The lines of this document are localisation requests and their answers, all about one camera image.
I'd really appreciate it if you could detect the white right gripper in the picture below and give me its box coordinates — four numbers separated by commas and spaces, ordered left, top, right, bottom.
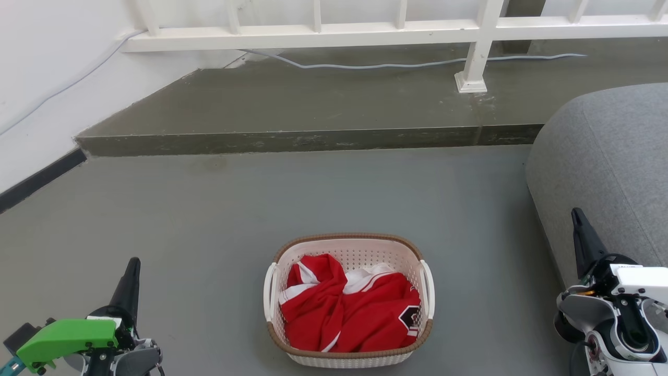
571, 207, 668, 303

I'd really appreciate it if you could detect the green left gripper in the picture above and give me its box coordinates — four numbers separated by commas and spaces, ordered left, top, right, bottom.
16, 257, 142, 374

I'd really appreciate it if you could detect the white plastic laundry basket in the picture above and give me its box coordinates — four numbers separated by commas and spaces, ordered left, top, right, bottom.
263, 233, 435, 369

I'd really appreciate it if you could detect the grey fabric sofa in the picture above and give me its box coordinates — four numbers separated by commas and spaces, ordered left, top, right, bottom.
526, 83, 668, 293

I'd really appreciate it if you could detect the black baseboard strip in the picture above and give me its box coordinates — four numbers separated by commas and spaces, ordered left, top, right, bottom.
0, 148, 87, 214

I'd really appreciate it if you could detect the red and white garment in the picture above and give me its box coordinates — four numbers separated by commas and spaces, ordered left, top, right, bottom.
278, 254, 422, 353

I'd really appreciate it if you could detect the raised concrete step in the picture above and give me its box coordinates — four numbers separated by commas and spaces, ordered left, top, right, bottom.
75, 39, 668, 157

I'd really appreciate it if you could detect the white wooden railing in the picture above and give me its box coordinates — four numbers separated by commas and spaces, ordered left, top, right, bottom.
121, 0, 668, 95

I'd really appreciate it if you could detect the thin grey cable on wall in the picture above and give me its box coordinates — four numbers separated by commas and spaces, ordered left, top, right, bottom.
0, 29, 148, 137

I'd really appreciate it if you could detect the grey cable on floor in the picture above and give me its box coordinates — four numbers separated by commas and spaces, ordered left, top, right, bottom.
240, 49, 588, 69

